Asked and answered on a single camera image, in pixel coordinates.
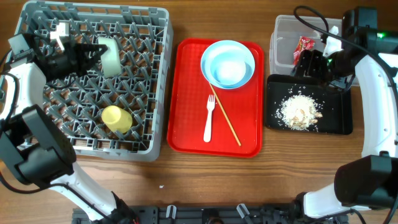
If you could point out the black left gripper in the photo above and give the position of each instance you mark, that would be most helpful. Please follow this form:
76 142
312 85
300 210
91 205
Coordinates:
82 50

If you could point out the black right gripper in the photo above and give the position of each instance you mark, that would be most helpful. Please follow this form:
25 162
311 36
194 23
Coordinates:
308 63

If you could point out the yellow plastic cup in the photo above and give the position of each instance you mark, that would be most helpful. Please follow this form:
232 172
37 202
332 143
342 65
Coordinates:
116 119

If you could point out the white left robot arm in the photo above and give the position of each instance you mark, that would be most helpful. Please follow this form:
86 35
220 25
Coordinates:
33 148

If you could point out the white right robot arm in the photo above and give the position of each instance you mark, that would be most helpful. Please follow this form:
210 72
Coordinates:
370 55

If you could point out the clear plastic waste bin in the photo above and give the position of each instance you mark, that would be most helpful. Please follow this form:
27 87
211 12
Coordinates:
284 40

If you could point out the grey dishwasher rack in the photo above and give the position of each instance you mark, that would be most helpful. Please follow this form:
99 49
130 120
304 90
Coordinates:
144 37

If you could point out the black food waste tray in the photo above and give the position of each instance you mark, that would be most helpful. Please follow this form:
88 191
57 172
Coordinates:
335 108

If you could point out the red candy wrapper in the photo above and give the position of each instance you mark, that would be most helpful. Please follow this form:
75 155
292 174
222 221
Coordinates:
304 43

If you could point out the pile of rice scraps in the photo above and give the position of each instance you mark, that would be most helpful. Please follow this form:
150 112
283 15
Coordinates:
298 112

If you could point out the light blue bowl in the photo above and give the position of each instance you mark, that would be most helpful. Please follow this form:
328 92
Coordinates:
228 68

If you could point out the light blue plate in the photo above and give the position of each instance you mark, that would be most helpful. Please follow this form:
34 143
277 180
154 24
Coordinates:
227 46

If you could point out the red plastic tray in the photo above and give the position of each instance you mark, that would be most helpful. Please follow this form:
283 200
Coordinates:
188 112

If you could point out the wooden chopstick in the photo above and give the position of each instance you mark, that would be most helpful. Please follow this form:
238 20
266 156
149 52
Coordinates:
225 115

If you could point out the white plastic fork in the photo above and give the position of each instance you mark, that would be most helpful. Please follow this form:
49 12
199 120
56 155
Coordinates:
210 107

